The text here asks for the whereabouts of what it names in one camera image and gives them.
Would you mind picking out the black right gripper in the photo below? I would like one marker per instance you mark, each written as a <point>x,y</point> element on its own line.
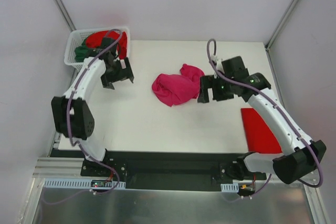
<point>213,89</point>

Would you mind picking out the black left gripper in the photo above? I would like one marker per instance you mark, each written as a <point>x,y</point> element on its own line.
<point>117,74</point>

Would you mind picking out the pink t shirt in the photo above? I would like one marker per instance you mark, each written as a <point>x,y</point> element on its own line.
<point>177,89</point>

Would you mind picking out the white perforated plastic basket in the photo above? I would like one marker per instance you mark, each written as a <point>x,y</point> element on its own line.
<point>76,38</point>

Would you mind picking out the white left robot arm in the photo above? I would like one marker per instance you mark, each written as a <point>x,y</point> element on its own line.
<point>72,116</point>

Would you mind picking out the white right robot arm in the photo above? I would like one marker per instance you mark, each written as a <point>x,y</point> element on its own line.
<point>300,154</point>

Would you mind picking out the red t shirt in basket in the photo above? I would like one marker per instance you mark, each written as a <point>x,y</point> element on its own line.
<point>95,40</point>

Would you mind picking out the green t shirt in basket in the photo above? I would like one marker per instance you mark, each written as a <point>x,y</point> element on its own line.
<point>83,52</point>

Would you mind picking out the folded red t shirt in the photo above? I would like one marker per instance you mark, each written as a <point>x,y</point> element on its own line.
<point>259,137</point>

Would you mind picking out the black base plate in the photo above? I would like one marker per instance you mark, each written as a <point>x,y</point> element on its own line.
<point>177,171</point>

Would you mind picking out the right aluminium frame post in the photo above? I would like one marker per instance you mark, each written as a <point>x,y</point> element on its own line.
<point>281,24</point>

